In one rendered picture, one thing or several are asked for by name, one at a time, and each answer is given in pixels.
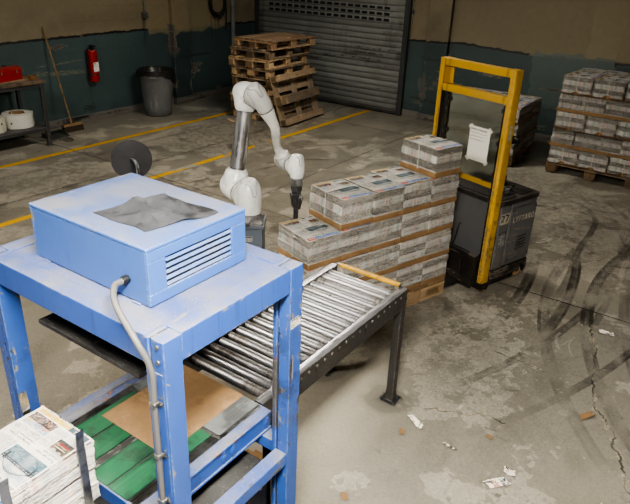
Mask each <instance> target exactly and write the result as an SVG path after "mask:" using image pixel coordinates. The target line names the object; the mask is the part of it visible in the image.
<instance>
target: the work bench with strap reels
mask: <svg viewBox="0 0 630 504"><path fill-rule="evenodd" d="M44 83H46V80H45V79H40V78H37V79H36V80H28V76H27V75H23V74H22V69H21V68H20V67H19V66H18V65H9V66H8V65H3V66H0V93H3V92H10V91H15V93H16V99H17V105H18V109H15V110H6V111H4V112H2V113H1V115H0V140H4V139H9V138H13V137H18V136H21V137H22V138H27V137H29V136H27V135H28V134H33V133H38V132H43V131H45V132H46V139H47V144H45V145H47V146H51V145H55V144H52V138H51V131H50V125H49V118H48V111H47V104H46V97H45V90H44ZM37 87H39V92H40V98H41V105H42V112H43V119H44V125H42V124H39V123H35V122H34V116H33V111H30V110H25V109H23V105H22V99H21V92H20V90H24V89H31V88H37Z"/></svg>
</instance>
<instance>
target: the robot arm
mask: <svg viewBox="0 0 630 504"><path fill-rule="evenodd" d="M232 94H233V98H234V105H235V109H236V118H235V127H234V135H233V143H232V152H231V160H230V166H229V167H228V168H227V169H226V170H225V173H224V175H223V176H222V178H221V180H220V189H221V191H222V193H223V194H224V195H225V196H226V197H227V198H228V199H230V200H231V201H233V202H234V203H235V205H236V206H239V207H242V208H245V226H246V227H248V226H249V225H257V226H262V221H263V217H264V216H265V214H264V213H261V209H262V191H261V187H260V184H259V182H258V181H257V180H256V179H255V178H252V177H249V176H248V172H247V170H246V169H245V166H246V158H247V150H248V143H249V135H250V127H251V119H252V112H254V110H255V109H256V110H257V112H258V113H259V115H260V116H261V117H262V118H263V119H264V121H265V122H266V123H267V125H268V126H269V128H270V130H271V136H272V144H273V148H274V151H275V156H274V163H275V164H276V166H277V167H278V168H280V169H282V170H284V171H286V172H288V173H289V174H290V185H291V191H292V192H291V193H289V194H290V198H291V207H293V218H294V219H297V218H298V210H299V209H301V204H302V200H303V197H301V191H302V185H303V179H304V178H303V177H304V173H305V161H304V157H303V155H301V154H299V153H294V154H292V155H291V154H290V153H289V152H288V150H286V149H283V148H282V146H281V132H280V126H279V123H278V120H277V117H276V114H275V110H274V107H273V104H272V102H271V99H270V97H269V95H268V93H267V92H266V90H265V88H264V87H263V86H262V85H261V84H259V83H258V82H248V81H241V82H238V83H237V84H235V85H234V87H233V90H232Z"/></svg>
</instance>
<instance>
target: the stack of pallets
mask: <svg viewBox="0 0 630 504"><path fill-rule="evenodd" d="M300 39H306V44H301V43H300ZM315 39H316V36H305V35H303V34H294V33H286V32H271V33H262V34H253V35H244V36H235V37H234V46H230V49H231V54H230V56H228V59H229V65H231V68H232V72H231V74H232V82H233V85H235V84H237V83H238V82H241V81H248V82H258V83H259V84H261V85H262V86H263V87H264V88H265V90H266V92H267V93H268V95H269V97H270V99H271V102H272V104H273V107H274V110H275V114H276V107H275V105H274V101H273V98H274V96H273V95H272V87H270V83H269V79H268V77H272V76H277V75H281V74H286V73H290V72H295V71H299V70H303V69H308V68H310V62H306V61H307V60H306V56H307V54H308V53H310V52H309V51H310V45H315ZM244 41H249V43H244ZM285 41H287V42H285ZM300 47H301V52H298V53H297V52H294V48H300ZM240 50H243V51H245V52H240ZM296 56H298V60H291V58H292V57H296ZM239 60H243V61H239ZM300 65H301V69H296V68H295V66H300ZM241 69H245V70H241ZM242 78H243V79H242ZM230 94H231V99H230V100H231V109H233V117H236V109H235V105H234V98H233V94H232V91H230ZM276 115H277V114H276ZM260 119H263V118H262V117H261V116H260V115H259V113H258V112H257V110H256V109H255V110H254V112H252V119H251V120H254V121H256V120H260Z"/></svg>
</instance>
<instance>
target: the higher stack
mask: <svg viewBox="0 0 630 504"><path fill-rule="evenodd" d="M462 150H463V145H462V144H459V143H457V142H453V141H450V140H446V139H443V138H440V137H437V136H434V135H430V134H427V135H420V136H414V137H409V138H405V139H404V140H403V145H402V156H401V157H402V158H401V159H402V160H401V161H403V162H406V163H408V164H411V165H414V166H417V168H418V167H420V168H422V169H425V170H428V171H431V172H433V173H438V172H443V171H447V170H452V169H456V168H460V166H461V163H462V162H461V160H462V159H461V156H462ZM401 168H404V169H406V170H409V171H411V172H414V173H416V174H419V175H421V176H424V177H426V178H429V179H430V180H432V181H433V183H432V184H433V185H432V188H431V197H430V202H434V201H438V200H442V199H446V198H450V197H453V196H456V193H457V191H458V190H457V188H458V186H459V178H458V177H459V174H457V173H456V174H452V175H448V176H444V177H440V178H435V179H434V178H432V177H429V176H426V175H423V174H421V173H418V172H415V171H413V170H410V169H407V168H405V167H401ZM454 203H455V202H454V201H453V202H449V203H445V204H442V205H438V206H434V207H430V208H429V213H428V214H429V215H428V221H429V222H428V228H427V229H428V232H429V230H430V229H433V228H436V227H439V226H443V225H446V224H450V223H453V218H454V215H453V213H454V206H455V204H454ZM451 230H452V229H451V228H448V229H445V230H442V231H439V232H435V233H432V234H429V235H428V234H427V235H426V236H427V238H426V243H425V245H426V246H425V253H424V254H425V255H424V256H427V255H430V254H433V253H436V252H440V251H443V250H446V249H449V245H450V243H449V242H450V240H451ZM448 256H449V254H444V255H441V256H438V257H435V258H432V259H429V260H426V261H423V265H422V268H423V271H422V277H421V282H423V281H426V280H428V279H431V278H434V277H437V276H440V275H442V274H445V272H446V267H447V266H446V265H447V264H446V263H447V260H448ZM444 282H445V278H443V279H440V280H437V281H435V282H432V283H429V284H427V285H424V286H420V287H419V288H420V295H419V302H420V301H423V300H426V299H428V298H431V297H433V296H436V295H439V294H441V293H443V288H444Z"/></svg>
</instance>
